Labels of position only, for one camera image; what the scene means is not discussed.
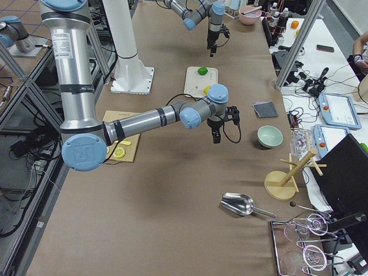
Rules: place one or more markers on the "grey folded cloth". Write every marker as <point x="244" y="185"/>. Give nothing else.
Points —
<point x="265" y="109"/>

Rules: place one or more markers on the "green lime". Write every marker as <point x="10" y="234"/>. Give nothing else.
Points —
<point x="202" y="71"/>

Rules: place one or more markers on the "mint green bowl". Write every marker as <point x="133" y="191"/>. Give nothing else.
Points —
<point x="269" y="136"/>

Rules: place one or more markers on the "wooden cutting board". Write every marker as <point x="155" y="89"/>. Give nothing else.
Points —
<point x="130" y="150"/>

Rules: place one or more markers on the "black device holder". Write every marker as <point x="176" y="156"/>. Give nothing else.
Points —
<point x="279" y="60"/>

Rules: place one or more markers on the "white rabbit tray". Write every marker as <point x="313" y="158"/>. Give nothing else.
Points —
<point x="195" y="84"/>

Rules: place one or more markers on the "black monitor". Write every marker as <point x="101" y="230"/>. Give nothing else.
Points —
<point x="344" y="180"/>

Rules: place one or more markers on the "aluminium frame post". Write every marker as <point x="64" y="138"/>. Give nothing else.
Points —
<point x="306" y="27"/>

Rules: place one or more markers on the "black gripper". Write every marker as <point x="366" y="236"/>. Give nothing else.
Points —
<point x="213" y="35"/>
<point x="215" y="124"/>

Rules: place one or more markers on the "black framed tray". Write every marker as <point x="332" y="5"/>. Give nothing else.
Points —
<point x="282" y="245"/>

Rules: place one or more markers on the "yellow plastic knife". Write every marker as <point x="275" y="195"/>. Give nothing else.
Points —
<point x="124" y="142"/>

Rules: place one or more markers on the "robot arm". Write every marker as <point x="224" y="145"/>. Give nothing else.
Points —
<point x="213" y="10"/>
<point x="89" y="142"/>

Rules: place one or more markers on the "copper wire bottle rack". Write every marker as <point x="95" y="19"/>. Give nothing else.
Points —
<point x="276" y="18"/>

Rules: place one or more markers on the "metal scoop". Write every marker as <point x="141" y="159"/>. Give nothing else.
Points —
<point x="242" y="204"/>

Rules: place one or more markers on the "wine glass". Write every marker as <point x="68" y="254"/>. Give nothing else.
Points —
<point x="307" y="262"/>
<point x="300" y="229"/>

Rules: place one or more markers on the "blue teach pendant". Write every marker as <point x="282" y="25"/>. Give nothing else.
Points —
<point x="326" y="137"/>
<point x="339" y="110"/>

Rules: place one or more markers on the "pink bowl with ice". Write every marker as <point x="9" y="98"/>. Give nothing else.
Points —
<point x="249" y="15"/>

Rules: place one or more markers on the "yellow lemon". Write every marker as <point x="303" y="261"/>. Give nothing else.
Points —
<point x="206" y="90"/>

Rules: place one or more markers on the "wooden mug tree stand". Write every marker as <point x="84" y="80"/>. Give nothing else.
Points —
<point x="281" y="185"/>

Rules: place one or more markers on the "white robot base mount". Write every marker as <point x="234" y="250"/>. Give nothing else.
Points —
<point x="131" y="76"/>

